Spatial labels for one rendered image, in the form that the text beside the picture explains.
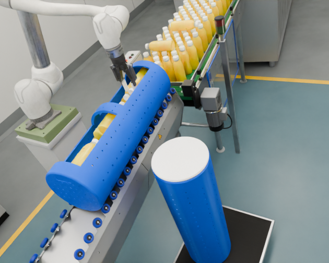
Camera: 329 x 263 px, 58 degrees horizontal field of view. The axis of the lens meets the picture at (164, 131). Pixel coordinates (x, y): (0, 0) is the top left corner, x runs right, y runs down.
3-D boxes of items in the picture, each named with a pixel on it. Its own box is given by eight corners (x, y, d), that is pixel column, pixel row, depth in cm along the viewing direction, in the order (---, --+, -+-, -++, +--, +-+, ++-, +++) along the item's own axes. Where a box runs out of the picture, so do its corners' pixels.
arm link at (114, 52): (115, 49, 146) (119, 59, 149) (123, 39, 151) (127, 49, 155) (100, 49, 150) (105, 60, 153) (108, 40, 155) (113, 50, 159)
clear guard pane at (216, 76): (216, 124, 235) (207, 72, 204) (237, 69, 284) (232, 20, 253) (217, 124, 235) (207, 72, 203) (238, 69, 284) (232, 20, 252)
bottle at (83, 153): (72, 179, 136) (93, 149, 147) (82, 179, 132) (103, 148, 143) (62, 168, 132) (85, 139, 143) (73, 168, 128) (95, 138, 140)
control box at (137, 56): (120, 77, 218) (116, 65, 211) (132, 62, 230) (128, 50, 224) (132, 77, 214) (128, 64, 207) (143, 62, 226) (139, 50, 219)
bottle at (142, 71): (143, 77, 186) (130, 95, 174) (138, 67, 181) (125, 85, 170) (152, 75, 182) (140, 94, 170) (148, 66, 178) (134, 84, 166)
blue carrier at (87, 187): (62, 204, 148) (33, 168, 129) (137, 96, 203) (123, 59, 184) (110, 217, 136) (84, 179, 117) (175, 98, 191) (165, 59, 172)
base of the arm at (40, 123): (20, 129, 191) (15, 122, 188) (45, 108, 204) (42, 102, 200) (37, 134, 181) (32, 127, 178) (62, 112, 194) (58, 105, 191)
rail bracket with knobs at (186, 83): (181, 98, 197) (177, 85, 190) (185, 92, 202) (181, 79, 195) (195, 98, 193) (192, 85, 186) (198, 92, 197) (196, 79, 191)
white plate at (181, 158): (216, 168, 129) (217, 170, 130) (199, 129, 150) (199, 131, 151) (156, 188, 130) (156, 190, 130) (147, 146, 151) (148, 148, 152)
